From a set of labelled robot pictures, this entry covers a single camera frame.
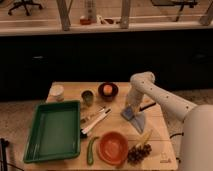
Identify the black office chair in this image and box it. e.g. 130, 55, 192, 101
8, 0, 43, 16

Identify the white cylindrical container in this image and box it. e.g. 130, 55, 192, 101
50, 85, 64, 101

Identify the blue grey sponge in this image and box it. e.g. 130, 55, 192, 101
121, 107, 145, 134

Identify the green chili pepper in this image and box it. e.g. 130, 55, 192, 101
87, 136, 99, 166

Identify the orange plastic bowl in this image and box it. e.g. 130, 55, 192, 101
97, 131, 128, 166

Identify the white handled utensil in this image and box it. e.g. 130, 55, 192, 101
80, 109, 111, 139

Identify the green plastic tray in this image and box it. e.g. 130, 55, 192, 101
23, 100, 80, 163

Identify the dark grape bunch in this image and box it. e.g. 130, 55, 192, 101
127, 144, 152, 165

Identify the silver fork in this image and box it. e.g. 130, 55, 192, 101
80, 106, 106, 123

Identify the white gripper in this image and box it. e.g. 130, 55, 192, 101
125, 88, 143, 114

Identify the black marker pen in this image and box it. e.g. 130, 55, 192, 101
139, 102, 156, 111

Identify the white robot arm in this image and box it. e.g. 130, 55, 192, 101
126, 72, 213, 171

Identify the orange fruit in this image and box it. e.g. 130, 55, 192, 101
103, 85, 112, 95

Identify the dark bowl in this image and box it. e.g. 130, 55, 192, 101
98, 82, 118, 102

